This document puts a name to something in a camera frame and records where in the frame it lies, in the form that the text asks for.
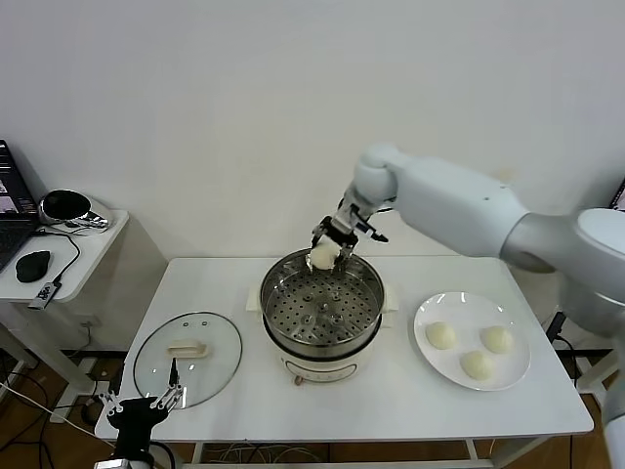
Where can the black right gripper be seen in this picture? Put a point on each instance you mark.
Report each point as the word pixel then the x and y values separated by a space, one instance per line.
pixel 342 225

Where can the round glass pot lid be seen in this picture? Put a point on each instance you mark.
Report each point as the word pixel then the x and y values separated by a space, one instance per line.
pixel 161 361

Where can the white side table with mouse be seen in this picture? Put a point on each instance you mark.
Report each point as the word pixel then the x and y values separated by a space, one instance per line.
pixel 97 254

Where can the silver chrome headset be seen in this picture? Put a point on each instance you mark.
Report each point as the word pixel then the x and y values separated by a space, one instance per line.
pixel 62 205

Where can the white steamed baozi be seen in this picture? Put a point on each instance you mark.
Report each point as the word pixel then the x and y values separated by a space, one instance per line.
pixel 441 335
pixel 477 364
pixel 497 340
pixel 324 256

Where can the perforated steel steamer basket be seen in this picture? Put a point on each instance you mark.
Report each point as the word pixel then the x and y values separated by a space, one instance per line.
pixel 293 312

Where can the black power adapter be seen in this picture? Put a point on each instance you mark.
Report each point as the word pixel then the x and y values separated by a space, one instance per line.
pixel 557 326

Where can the grey laptop with image windows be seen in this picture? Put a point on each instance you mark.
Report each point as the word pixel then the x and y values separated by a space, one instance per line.
pixel 619 195

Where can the white side table with label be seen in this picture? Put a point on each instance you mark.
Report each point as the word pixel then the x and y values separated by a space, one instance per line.
pixel 598 373

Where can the black computer mouse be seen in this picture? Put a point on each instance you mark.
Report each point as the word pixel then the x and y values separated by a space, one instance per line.
pixel 32 266

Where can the grey usb hub adapter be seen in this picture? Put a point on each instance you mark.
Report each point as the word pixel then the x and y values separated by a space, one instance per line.
pixel 45 294

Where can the white wall socket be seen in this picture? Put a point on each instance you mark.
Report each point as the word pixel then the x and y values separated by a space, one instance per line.
pixel 89 322

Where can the black laptop with dark screen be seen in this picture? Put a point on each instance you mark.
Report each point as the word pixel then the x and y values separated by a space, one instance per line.
pixel 12 234

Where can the white main table frame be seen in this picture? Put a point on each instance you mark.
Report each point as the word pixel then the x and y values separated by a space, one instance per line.
pixel 366 461

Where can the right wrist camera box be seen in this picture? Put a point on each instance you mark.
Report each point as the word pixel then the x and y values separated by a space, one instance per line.
pixel 373 233

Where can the round white plate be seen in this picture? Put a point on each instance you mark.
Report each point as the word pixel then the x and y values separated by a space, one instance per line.
pixel 512 366

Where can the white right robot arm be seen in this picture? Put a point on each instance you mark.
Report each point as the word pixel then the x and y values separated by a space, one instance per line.
pixel 449 205

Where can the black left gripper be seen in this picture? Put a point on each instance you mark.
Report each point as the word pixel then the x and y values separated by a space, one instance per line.
pixel 137 413

